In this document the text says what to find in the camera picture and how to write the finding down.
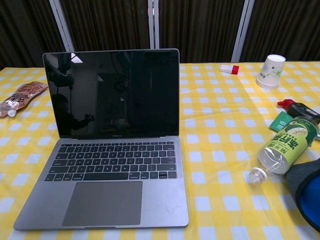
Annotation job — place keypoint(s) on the grey metal partition post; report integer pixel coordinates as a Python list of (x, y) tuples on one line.
[(242, 30), (153, 25), (62, 27)]

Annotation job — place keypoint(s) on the red and white small box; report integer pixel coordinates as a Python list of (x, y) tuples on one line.
[(228, 69)]

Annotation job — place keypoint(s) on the white paper cup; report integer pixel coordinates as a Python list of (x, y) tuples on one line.
[(271, 72)]

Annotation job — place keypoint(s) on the green paper packet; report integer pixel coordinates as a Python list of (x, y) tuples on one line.
[(279, 122)]

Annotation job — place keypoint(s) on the black bottle with red cap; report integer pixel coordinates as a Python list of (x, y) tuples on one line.
[(300, 109)]

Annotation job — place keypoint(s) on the blue cloth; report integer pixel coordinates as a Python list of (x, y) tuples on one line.
[(307, 195)]

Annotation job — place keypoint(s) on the green label tea bottle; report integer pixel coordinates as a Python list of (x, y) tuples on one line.
[(287, 147)]

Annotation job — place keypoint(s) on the yellow checkered tablecloth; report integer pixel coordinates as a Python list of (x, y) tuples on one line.
[(225, 150)]

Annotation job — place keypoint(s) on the grey laptop computer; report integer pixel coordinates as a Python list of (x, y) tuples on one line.
[(107, 200)]

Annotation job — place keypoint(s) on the orange snack pouch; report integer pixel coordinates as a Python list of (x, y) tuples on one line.
[(22, 96)]

